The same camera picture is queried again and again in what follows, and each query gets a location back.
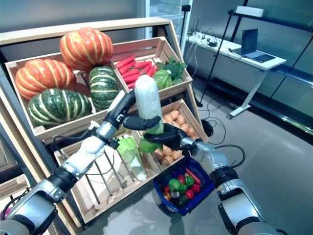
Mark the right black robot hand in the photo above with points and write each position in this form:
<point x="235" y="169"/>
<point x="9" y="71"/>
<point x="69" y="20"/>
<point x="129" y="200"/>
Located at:
<point x="171" y="138"/>

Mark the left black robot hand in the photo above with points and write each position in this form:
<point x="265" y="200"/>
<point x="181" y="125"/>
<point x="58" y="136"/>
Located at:
<point x="119" y="110"/>

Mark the white daikon radish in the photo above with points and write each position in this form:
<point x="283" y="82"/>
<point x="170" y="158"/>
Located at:
<point x="148" y="98"/>

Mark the blue plastic shopping basket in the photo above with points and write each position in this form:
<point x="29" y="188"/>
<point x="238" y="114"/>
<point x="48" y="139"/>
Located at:
<point x="198" y="199"/>

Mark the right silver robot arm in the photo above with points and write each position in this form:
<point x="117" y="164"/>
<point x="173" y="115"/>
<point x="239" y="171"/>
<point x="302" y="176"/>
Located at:
<point x="232" y="195"/>

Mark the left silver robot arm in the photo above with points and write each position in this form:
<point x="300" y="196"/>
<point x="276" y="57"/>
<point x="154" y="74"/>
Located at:
<point x="61" y="171"/>

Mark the tan potato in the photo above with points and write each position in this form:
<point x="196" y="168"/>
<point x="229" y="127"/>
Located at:
<point x="167" y="150"/>
<point x="185" y="127"/>
<point x="191" y="132"/>
<point x="176" y="154"/>
<point x="168" y="119"/>
<point x="175" y="115"/>
<point x="181" y="119"/>
<point x="158" y="154"/>
<point x="166" y="160"/>

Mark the green striped pumpkin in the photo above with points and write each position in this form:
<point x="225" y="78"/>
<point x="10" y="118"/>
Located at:
<point x="58" y="106"/>
<point x="104" y="88"/>

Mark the black round floor object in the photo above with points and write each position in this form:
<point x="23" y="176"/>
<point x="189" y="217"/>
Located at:
<point x="207" y="127"/>

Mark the small red tomato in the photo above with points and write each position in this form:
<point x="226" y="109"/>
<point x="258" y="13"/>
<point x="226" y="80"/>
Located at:
<point x="181" y="179"/>
<point x="189" y="194"/>

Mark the small orange red carrot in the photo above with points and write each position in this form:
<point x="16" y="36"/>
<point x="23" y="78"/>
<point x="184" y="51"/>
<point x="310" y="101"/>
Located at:
<point x="193" y="176"/>

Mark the small round green vegetable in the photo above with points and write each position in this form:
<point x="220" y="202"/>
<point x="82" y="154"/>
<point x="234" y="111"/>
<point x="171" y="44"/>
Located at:
<point x="174" y="185"/>

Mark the small green bell pepper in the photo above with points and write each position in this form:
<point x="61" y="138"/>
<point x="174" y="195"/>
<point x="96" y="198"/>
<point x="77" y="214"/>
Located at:
<point x="182" y="188"/>
<point x="189" y="181"/>

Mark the large wooden crate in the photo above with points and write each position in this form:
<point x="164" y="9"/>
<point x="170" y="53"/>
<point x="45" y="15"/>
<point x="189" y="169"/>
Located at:
<point x="73" y="126"/>

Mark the tiny red fruit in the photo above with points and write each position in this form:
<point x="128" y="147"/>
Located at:
<point x="167" y="189"/>

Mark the round green cabbage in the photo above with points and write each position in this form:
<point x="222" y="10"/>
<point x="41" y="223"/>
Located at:
<point x="162" y="79"/>

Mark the small red bell pepper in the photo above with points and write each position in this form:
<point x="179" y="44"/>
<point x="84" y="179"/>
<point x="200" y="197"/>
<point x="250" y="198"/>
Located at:
<point x="195" y="188"/>

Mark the small white purple mushroom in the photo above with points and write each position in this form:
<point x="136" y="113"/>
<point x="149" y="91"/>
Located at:
<point x="175" y="194"/>

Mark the small orange fruit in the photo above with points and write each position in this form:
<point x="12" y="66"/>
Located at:
<point x="167" y="196"/>

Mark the small dark green vegetable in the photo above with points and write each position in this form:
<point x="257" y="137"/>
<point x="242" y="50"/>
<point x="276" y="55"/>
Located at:
<point x="182" y="200"/>

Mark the leafy green lettuce bunch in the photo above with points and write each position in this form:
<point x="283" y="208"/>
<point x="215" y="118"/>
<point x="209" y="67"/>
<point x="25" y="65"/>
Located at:
<point x="173" y="67"/>

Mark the orange striped pumpkin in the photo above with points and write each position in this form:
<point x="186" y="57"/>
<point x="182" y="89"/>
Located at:
<point x="44" y="78"/>
<point x="85" y="49"/>

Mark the white desk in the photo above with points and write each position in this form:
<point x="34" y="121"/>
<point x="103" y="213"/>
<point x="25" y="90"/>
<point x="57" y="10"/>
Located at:
<point x="220" y="52"/>

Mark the black slanted pole stand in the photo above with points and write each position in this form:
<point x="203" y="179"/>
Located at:
<point x="223" y="52"/>

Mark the wooden vegetable display stand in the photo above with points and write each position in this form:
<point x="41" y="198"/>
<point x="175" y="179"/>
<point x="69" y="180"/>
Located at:
<point x="49" y="34"/>

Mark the router with antennas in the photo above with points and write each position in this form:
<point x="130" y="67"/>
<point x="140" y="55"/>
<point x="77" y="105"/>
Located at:
<point x="195" y="34"/>

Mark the black tripod with sensor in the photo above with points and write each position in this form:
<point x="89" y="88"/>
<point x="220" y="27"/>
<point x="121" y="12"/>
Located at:
<point x="186" y="7"/>

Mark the open dark laptop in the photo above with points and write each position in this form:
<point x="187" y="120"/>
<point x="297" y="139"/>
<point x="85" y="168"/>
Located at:
<point x="249" y="40"/>

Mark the white box device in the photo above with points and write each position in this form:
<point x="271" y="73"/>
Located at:
<point x="249" y="11"/>

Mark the pink red onion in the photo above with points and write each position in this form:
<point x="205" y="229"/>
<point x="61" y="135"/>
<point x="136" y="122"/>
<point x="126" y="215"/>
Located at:
<point x="5" y="211"/>

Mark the black wall rack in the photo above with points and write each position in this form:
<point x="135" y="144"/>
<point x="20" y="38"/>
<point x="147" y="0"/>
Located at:
<point x="300" y="79"/>

